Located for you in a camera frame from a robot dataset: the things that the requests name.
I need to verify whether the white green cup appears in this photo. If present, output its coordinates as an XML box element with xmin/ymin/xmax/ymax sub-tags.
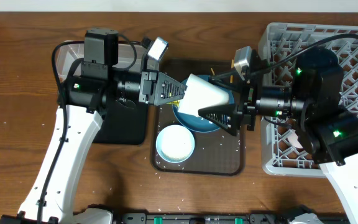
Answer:
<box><xmin>178</xmin><ymin>74</ymin><xmax>229</xmax><ymax>117</ymax></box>

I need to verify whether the light blue rice bowl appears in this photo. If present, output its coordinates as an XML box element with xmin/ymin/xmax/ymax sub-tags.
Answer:
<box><xmin>155</xmin><ymin>124</ymin><xmax>195</xmax><ymax>164</ymax></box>

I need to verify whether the yellow green snack wrapper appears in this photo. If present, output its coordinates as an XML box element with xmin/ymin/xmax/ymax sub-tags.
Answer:
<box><xmin>168</xmin><ymin>100</ymin><xmax>180</xmax><ymax>106</ymax></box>

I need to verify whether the pink cup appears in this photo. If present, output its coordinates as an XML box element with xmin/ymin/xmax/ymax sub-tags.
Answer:
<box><xmin>287</xmin><ymin>132</ymin><xmax>303</xmax><ymax>149</ymax></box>

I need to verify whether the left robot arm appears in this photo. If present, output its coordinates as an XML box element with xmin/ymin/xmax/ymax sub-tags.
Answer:
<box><xmin>0</xmin><ymin>28</ymin><xmax>186</xmax><ymax>224</ymax></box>

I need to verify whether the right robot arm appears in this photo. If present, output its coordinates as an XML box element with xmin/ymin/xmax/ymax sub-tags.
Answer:
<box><xmin>198</xmin><ymin>47</ymin><xmax>358</xmax><ymax>223</ymax></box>

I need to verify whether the grey dishwasher rack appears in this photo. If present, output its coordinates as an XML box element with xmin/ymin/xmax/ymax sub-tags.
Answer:
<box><xmin>258</xmin><ymin>22</ymin><xmax>358</xmax><ymax>178</ymax></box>

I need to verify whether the clear plastic bin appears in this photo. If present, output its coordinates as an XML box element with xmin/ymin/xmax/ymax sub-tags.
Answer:
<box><xmin>54</xmin><ymin>40</ymin><xmax>160</xmax><ymax>96</ymax></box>

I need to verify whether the brown serving tray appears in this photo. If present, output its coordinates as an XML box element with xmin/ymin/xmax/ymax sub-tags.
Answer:
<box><xmin>150</xmin><ymin>58</ymin><xmax>245</xmax><ymax>176</ymax></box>

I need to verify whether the black plastic tray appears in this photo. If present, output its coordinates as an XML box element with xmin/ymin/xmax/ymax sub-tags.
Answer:
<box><xmin>93</xmin><ymin>100</ymin><xmax>148</xmax><ymax>145</ymax></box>

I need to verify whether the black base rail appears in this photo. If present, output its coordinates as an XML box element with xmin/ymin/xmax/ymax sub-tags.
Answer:
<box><xmin>70</xmin><ymin>205</ymin><xmax>347</xmax><ymax>224</ymax></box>

